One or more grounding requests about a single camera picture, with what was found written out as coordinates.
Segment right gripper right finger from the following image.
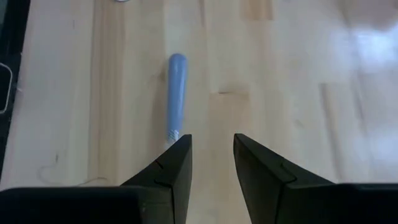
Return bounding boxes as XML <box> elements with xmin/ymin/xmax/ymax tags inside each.
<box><xmin>233</xmin><ymin>133</ymin><xmax>398</xmax><ymax>224</ymax></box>

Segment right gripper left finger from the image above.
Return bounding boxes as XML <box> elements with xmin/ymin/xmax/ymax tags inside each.
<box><xmin>0</xmin><ymin>134</ymin><xmax>193</xmax><ymax>224</ymax></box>

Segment periwinkle handled spoon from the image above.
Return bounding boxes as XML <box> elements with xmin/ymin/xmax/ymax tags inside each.
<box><xmin>165</xmin><ymin>53</ymin><xmax>188</xmax><ymax>151</ymax></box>

